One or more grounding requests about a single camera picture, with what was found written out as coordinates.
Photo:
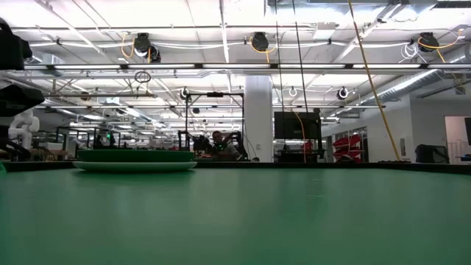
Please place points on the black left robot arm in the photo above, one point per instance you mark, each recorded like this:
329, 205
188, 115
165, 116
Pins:
11, 51

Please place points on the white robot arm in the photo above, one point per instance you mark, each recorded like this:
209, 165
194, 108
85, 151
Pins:
24, 125

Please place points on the person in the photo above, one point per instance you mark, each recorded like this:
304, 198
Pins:
224, 149

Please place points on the white building column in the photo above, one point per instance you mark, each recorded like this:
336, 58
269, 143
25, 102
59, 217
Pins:
258, 117

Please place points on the black monitor screen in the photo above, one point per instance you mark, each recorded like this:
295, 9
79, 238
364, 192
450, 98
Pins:
290, 125

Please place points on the ceiling light strip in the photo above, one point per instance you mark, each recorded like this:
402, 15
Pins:
162, 66
88, 66
236, 66
386, 66
312, 66

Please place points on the green table mat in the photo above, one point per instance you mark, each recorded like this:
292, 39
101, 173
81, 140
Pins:
235, 221

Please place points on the light blue large plate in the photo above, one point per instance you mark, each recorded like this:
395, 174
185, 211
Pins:
134, 167

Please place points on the red storage bins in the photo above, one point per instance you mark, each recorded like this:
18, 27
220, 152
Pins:
349, 143

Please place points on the black bag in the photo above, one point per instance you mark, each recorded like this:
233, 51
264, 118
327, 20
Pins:
432, 154

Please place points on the black metal rig frame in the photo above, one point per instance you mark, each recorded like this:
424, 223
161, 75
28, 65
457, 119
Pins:
215, 94

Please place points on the silver air duct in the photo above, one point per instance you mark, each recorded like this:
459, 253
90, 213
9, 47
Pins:
412, 82

